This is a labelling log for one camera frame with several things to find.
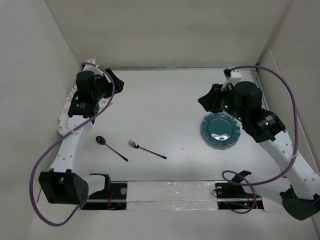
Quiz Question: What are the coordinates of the patterned cloth placemat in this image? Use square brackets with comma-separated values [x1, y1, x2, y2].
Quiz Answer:
[57, 85, 78, 136]

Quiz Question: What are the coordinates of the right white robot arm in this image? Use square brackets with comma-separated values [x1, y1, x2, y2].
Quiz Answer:
[198, 66, 320, 221]

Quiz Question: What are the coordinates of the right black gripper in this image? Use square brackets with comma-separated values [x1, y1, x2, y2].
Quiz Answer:
[197, 82, 247, 123]

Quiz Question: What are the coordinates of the black fork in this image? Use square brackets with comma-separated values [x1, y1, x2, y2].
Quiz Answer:
[128, 140, 167, 159]

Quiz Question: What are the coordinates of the teal scalloped plate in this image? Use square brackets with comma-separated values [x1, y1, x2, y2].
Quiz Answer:
[200, 112, 241, 148]

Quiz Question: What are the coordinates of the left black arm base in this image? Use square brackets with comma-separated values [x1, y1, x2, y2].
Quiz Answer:
[80, 173, 128, 211]

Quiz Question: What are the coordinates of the black spoon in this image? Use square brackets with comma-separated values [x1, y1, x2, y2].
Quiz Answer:
[95, 136, 129, 162]

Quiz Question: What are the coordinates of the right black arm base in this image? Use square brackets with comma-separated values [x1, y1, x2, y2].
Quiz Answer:
[211, 180, 264, 214]

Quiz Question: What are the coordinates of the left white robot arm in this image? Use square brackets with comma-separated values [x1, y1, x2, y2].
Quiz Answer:
[38, 67, 125, 205]

